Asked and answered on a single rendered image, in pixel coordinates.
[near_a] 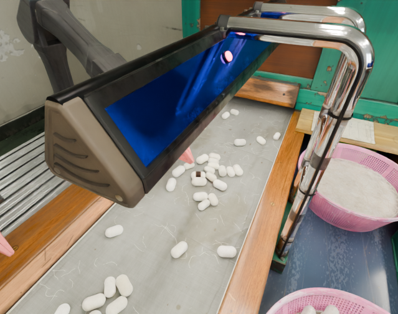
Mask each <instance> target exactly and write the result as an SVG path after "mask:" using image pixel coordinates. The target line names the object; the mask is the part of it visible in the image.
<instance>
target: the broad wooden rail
mask: <svg viewBox="0 0 398 314"><path fill-rule="evenodd" d="M114 203H115V202H113V201H110V200H108V199H106V198H104V197H101V196H99V195H97V194H95V193H93V192H90V191H88V190H86V189H84V188H81V187H80V186H77V185H75V184H71V185H70V186H69V187H68V188H67V189H65V190H64V191H62V192H61V193H60V194H59V195H58V196H56V197H55V198H53V200H51V201H50V202H48V203H47V204H46V205H45V206H44V207H42V208H41V209H39V210H38V211H37V212H36V213H35V214H33V215H32V216H31V217H30V218H28V219H27V220H26V221H24V222H23V223H22V224H21V225H19V226H18V227H17V228H15V229H14V230H13V231H12V232H10V233H9V234H8V235H7V236H6V237H4V238H5V239H6V240H7V242H8V243H9V245H10V246H11V247H12V249H13V250H14V254H13V255H12V256H10V257H8V256H6V255H4V254H2V253H0V314H6V313H7V312H8V311H9V310H10V309H11V308H12V307H13V306H14V305H15V304H16V303H17V302H18V301H19V300H20V299H21V298H22V297H23V296H24V295H25V294H26V293H27V292H28V291H29V290H30V289H31V288H32V287H33V286H34V285H35V284H36V283H37V282H38V281H39V280H40V279H41V278H42V277H43V276H44V275H45V274H46V273H47V272H48V271H49V270H50V269H51V268H52V267H53V266H54V265H55V264H56V263H57V261H58V260H59V259H60V258H61V257H62V256H63V255H64V254H65V253H66V252H67V251H68V250H69V249H70V248H71V247H72V246H73V245H74V244H75V243H76V242H77V241H78V240H79V239H80V238H81V237H82V236H83V235H84V234H85V233H86V232H87V231H88V230H89V229H90V228H91V227H92V226H93V225H94V224H95V223H96V222H97V221H98V220H99V219H100V218H101V217H102V216H103V215H104V213H106V212H107V210H109V208H111V207H112V205H114Z"/></svg>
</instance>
